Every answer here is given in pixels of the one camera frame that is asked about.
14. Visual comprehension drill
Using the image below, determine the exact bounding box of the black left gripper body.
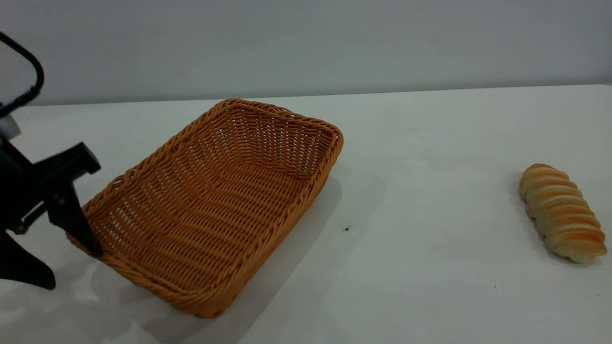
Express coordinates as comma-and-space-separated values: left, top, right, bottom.
0, 139, 101, 232

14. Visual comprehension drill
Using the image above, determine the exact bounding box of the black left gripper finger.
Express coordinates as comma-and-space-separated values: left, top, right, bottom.
45, 184, 103, 258
0, 229, 56, 290

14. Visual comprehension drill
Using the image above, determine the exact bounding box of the orange woven wicker basket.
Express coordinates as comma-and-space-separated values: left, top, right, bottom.
67, 98, 345, 319

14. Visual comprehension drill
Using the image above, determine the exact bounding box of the ridged golden bread roll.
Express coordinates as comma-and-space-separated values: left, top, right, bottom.
519, 163, 608, 263

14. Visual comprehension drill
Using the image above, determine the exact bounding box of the black looped cable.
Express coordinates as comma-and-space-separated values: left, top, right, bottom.
0, 31, 45, 118

